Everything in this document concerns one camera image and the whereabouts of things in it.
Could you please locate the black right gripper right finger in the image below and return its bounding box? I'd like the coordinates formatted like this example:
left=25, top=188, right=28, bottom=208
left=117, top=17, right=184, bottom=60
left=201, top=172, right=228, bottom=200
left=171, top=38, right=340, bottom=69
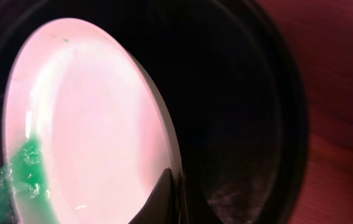
left=182, top=175, right=222, bottom=224

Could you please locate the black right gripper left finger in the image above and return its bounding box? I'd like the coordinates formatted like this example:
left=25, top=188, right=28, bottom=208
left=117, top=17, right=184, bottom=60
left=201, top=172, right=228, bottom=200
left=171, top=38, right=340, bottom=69
left=129, top=168, right=176, bottom=224

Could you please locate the white plate green stain back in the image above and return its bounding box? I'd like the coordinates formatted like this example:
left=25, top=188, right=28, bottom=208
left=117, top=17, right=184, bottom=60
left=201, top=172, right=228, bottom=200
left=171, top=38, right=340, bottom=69
left=3, top=18, right=182, bottom=223

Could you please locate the round black serving tray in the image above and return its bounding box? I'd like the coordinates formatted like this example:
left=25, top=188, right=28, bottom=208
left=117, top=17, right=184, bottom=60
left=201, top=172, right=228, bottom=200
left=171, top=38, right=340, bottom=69
left=0, top=0, right=308, bottom=223

